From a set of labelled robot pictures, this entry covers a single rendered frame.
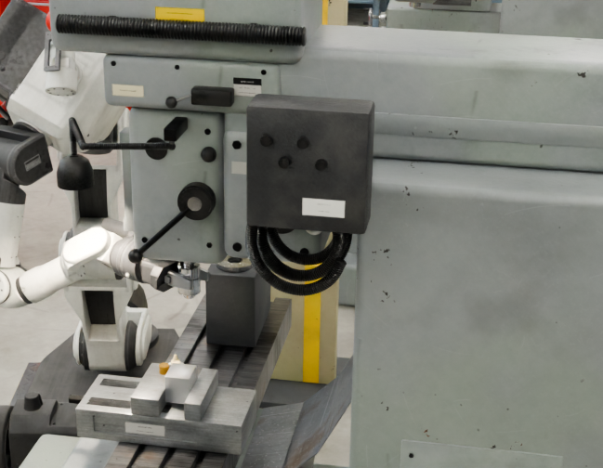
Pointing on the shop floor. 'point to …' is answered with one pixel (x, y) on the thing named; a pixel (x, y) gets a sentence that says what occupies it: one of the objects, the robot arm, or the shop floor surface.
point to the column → (484, 318)
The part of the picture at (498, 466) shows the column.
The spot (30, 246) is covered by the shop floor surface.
